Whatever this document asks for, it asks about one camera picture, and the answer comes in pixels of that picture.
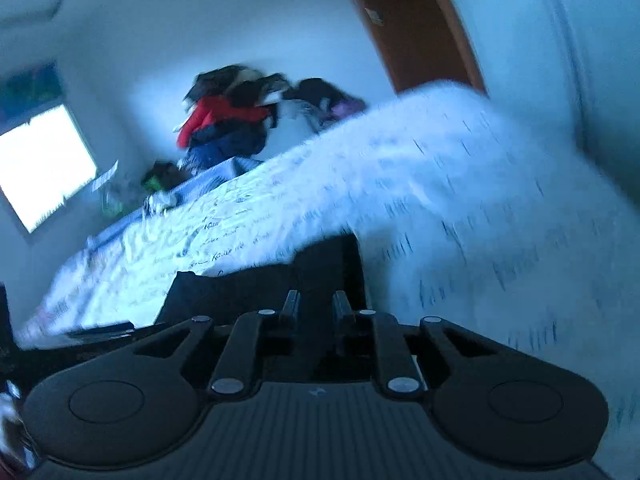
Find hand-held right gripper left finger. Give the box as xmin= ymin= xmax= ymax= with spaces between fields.
xmin=135 ymin=290 xmax=301 ymax=402

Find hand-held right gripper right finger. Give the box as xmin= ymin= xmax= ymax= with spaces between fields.
xmin=332 ymin=291 xmax=493 ymax=401

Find black pants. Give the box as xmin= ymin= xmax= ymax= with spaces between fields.
xmin=65 ymin=234 xmax=372 ymax=348

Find white script-print bedsheet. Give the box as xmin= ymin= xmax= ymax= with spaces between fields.
xmin=15 ymin=80 xmax=640 ymax=426

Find dark green cloth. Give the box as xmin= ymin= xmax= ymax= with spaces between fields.
xmin=141 ymin=160 xmax=192 ymax=196

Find pile of clothes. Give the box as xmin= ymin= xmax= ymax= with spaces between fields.
xmin=175 ymin=64 xmax=367 ymax=171

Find window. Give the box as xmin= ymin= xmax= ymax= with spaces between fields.
xmin=0 ymin=62 xmax=99 ymax=234

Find brown wooden wardrobe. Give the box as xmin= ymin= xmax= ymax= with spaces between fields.
xmin=334 ymin=0 xmax=487 ymax=97

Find white flower-print sliding door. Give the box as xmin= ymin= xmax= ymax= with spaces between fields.
xmin=432 ymin=0 xmax=581 ymax=126

